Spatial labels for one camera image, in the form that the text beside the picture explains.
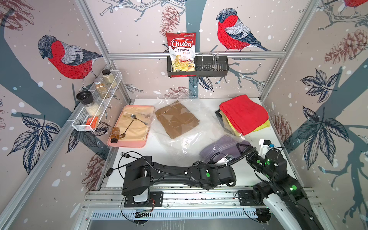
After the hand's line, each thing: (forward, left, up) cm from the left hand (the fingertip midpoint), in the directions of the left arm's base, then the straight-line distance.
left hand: (221, 165), depth 73 cm
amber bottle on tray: (+23, +67, -8) cm, 72 cm away
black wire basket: (+70, +5, +15) cm, 71 cm away
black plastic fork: (+11, +57, -13) cm, 60 cm away
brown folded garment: (+33, +26, -4) cm, 42 cm away
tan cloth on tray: (+36, +59, -13) cm, 70 cm away
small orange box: (+13, +62, +21) cm, 67 cm away
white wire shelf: (+16, +69, +19) cm, 73 cm away
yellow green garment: (+29, -36, -4) cm, 46 cm away
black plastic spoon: (+1, +64, -12) cm, 65 cm away
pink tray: (+18, +48, -12) cm, 52 cm away
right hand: (+7, -9, +7) cm, 14 cm away
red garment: (+35, -21, 0) cm, 41 cm away
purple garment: (+7, +2, +4) cm, 8 cm away
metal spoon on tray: (+41, +60, -11) cm, 74 cm away
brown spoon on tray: (+24, +63, -11) cm, 69 cm away
